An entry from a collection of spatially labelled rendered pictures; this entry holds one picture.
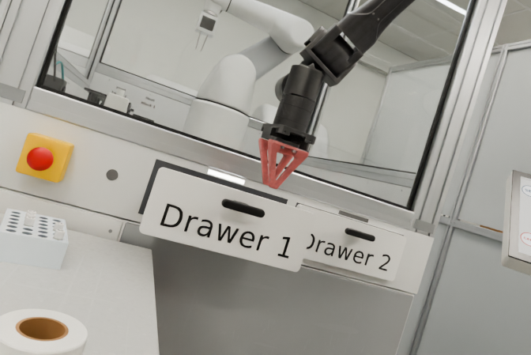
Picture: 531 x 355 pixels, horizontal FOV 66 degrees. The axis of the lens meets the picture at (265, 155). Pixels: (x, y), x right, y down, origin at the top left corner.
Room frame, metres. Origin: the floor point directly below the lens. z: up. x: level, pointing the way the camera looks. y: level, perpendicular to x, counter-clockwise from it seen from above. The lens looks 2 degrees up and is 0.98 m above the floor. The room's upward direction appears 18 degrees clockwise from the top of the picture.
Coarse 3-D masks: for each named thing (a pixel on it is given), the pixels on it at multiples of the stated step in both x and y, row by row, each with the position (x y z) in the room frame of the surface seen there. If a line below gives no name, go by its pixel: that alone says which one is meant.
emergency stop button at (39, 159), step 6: (36, 150) 0.68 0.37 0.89; (42, 150) 0.68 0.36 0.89; (48, 150) 0.69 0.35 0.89; (30, 156) 0.68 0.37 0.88; (36, 156) 0.68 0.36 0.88; (42, 156) 0.68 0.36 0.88; (48, 156) 0.69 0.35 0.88; (30, 162) 0.68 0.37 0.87; (36, 162) 0.68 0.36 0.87; (42, 162) 0.68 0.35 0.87; (48, 162) 0.69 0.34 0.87; (36, 168) 0.68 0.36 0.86; (42, 168) 0.69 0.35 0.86
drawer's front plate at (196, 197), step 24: (168, 168) 0.67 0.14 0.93; (168, 192) 0.66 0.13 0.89; (192, 192) 0.67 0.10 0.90; (216, 192) 0.68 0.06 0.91; (240, 192) 0.69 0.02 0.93; (144, 216) 0.65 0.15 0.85; (168, 216) 0.66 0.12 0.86; (192, 216) 0.67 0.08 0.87; (216, 216) 0.68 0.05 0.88; (240, 216) 0.70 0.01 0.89; (264, 216) 0.71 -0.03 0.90; (288, 216) 0.72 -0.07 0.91; (312, 216) 0.73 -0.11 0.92; (192, 240) 0.68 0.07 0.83; (216, 240) 0.69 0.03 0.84; (264, 240) 0.71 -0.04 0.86; (288, 264) 0.73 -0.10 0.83
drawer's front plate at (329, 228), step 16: (304, 208) 0.89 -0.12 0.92; (320, 224) 0.90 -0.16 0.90; (336, 224) 0.91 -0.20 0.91; (352, 224) 0.92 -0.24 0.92; (336, 240) 0.91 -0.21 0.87; (352, 240) 0.93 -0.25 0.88; (368, 240) 0.94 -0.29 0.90; (384, 240) 0.95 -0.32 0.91; (400, 240) 0.96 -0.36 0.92; (304, 256) 0.90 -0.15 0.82; (320, 256) 0.91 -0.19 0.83; (336, 256) 0.92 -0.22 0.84; (352, 256) 0.93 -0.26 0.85; (384, 256) 0.95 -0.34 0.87; (400, 256) 0.96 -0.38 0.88; (368, 272) 0.94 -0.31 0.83; (384, 272) 0.96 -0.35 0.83
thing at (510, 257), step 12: (516, 180) 1.13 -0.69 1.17; (516, 192) 1.10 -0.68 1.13; (516, 204) 1.08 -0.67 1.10; (504, 216) 1.10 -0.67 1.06; (516, 216) 1.05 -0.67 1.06; (504, 228) 1.06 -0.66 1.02; (516, 228) 1.02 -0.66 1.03; (504, 240) 1.03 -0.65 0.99; (516, 240) 1.00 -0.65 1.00; (504, 252) 1.00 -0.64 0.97; (516, 252) 0.98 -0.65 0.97; (504, 264) 1.00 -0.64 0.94; (516, 264) 0.98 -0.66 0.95; (528, 264) 0.96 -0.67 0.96
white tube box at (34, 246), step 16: (16, 224) 0.58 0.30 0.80; (48, 224) 0.61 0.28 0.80; (64, 224) 0.64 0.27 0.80; (0, 240) 0.52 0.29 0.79; (16, 240) 0.53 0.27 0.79; (32, 240) 0.54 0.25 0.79; (48, 240) 0.55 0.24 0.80; (64, 240) 0.56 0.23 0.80; (0, 256) 0.52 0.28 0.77; (16, 256) 0.53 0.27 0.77; (32, 256) 0.54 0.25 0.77; (48, 256) 0.55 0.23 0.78
